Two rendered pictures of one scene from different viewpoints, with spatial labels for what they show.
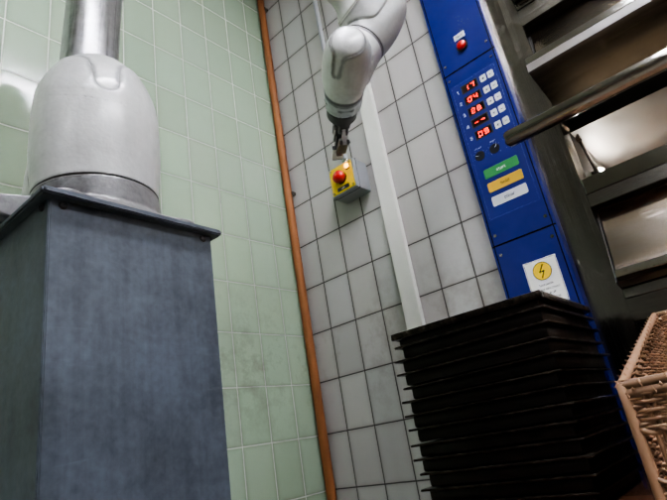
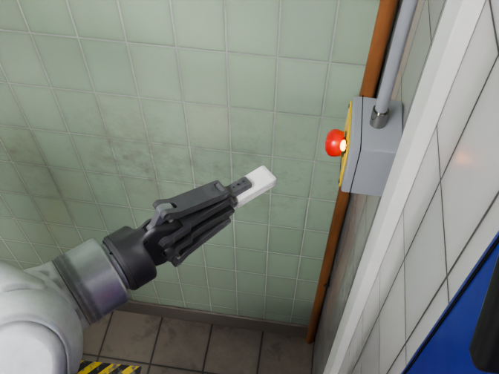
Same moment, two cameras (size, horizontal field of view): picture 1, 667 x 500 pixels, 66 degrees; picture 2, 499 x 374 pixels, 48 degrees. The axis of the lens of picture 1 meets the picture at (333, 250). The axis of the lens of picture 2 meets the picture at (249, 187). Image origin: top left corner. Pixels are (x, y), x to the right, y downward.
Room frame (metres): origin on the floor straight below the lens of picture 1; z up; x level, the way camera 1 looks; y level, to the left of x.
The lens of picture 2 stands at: (0.99, -0.44, 2.06)
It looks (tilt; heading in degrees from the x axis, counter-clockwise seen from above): 54 degrees down; 60
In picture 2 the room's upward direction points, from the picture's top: straight up
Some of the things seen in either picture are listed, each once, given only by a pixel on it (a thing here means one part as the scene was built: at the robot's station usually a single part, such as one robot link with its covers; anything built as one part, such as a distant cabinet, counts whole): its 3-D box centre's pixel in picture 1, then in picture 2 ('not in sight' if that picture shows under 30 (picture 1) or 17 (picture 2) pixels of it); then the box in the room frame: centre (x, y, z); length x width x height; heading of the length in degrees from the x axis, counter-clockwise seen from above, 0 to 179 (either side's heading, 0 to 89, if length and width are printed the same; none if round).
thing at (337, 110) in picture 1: (342, 97); (94, 278); (0.99, -0.08, 1.46); 0.09 x 0.06 x 0.09; 96
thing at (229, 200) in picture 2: not in sight; (192, 214); (1.13, -0.07, 1.47); 0.11 x 0.04 x 0.01; 6
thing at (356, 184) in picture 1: (348, 181); (369, 146); (1.40, -0.08, 1.46); 0.10 x 0.07 x 0.10; 51
